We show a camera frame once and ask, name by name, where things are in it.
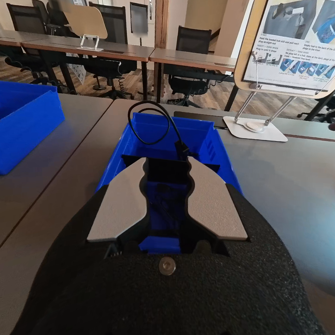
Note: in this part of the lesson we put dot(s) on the dark office desk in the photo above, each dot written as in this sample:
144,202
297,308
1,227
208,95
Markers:
104,49

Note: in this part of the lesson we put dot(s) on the instruction sheet on stand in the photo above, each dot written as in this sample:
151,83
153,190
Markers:
246,52

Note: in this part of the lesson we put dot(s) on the wooden board on stand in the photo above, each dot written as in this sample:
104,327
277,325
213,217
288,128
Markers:
86,21

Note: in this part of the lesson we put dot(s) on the black usb hub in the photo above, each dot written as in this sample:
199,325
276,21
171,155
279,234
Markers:
167,170

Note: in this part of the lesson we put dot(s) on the printed paper sheet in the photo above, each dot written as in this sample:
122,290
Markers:
293,42

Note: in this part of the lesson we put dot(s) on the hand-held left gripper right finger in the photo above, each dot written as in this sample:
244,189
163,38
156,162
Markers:
214,209

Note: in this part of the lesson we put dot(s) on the blue plastic bin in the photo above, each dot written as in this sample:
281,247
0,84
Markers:
157,131
26,120

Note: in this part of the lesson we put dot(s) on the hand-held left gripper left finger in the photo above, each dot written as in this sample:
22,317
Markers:
120,209

